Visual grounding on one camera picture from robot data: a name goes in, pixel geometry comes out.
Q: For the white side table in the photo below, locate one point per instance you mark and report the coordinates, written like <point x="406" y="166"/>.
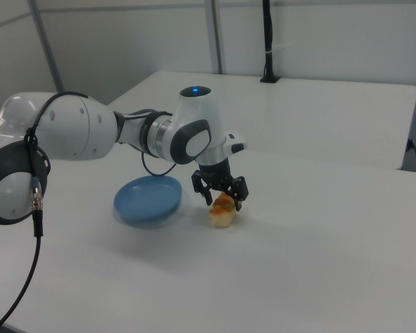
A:
<point x="315" y="118"/>

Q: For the bread with orange topping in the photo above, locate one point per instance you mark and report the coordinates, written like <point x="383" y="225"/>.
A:
<point x="222" y="213"/>

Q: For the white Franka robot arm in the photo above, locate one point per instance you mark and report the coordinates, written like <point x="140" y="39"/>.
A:
<point x="73" y="128"/>

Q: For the blue oval plate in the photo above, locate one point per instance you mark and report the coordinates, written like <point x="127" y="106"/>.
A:
<point x="147" y="203"/>

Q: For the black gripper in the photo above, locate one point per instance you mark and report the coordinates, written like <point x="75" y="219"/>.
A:
<point x="216" y="175"/>

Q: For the grey metal frame post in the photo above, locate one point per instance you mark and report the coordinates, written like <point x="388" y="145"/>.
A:
<point x="215" y="34"/>
<point x="46" y="45"/>

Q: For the black camera stand pole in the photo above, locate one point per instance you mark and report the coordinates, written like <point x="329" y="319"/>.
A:
<point x="269" y="41"/>

